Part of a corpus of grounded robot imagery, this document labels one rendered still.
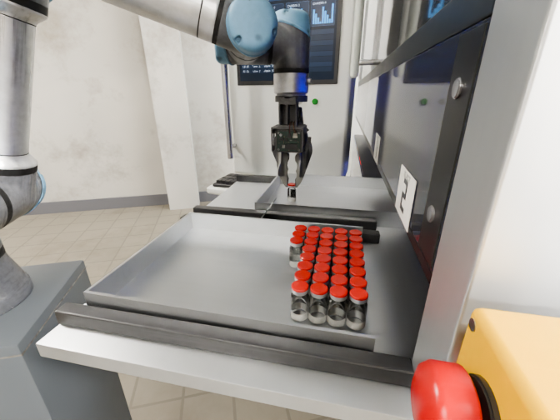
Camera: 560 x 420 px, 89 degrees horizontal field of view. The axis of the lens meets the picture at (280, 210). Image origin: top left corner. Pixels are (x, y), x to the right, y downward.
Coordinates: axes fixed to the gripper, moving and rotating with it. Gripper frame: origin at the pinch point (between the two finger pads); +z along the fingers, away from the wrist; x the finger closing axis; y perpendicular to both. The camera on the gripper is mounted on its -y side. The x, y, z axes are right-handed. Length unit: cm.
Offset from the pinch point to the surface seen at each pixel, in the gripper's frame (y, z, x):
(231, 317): 45.8, 2.1, 1.1
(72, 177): -164, 56, -254
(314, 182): -13.9, 4.3, 4.5
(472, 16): 43, -25, 20
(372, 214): 11.8, 2.8, 18.6
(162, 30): -191, -72, -145
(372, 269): 28.1, 5.5, 17.5
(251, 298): 38.9, 5.2, 1.0
